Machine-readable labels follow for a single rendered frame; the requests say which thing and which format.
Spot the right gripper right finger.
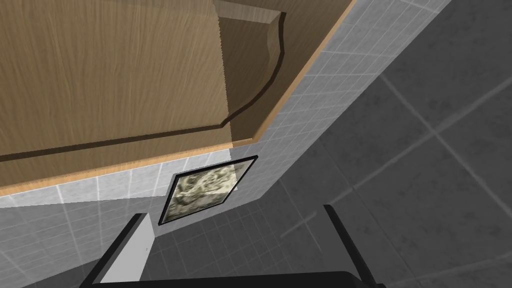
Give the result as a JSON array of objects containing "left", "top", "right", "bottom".
[{"left": 322, "top": 204, "right": 379, "bottom": 287}]

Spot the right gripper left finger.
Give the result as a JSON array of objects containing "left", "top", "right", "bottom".
[{"left": 79, "top": 212, "right": 156, "bottom": 286}]

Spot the brown wooden cupboard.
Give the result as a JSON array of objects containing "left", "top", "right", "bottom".
[{"left": 0, "top": 0, "right": 358, "bottom": 198}]

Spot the black framed wall picture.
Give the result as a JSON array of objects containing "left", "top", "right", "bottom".
[{"left": 158, "top": 155, "right": 259, "bottom": 227}]

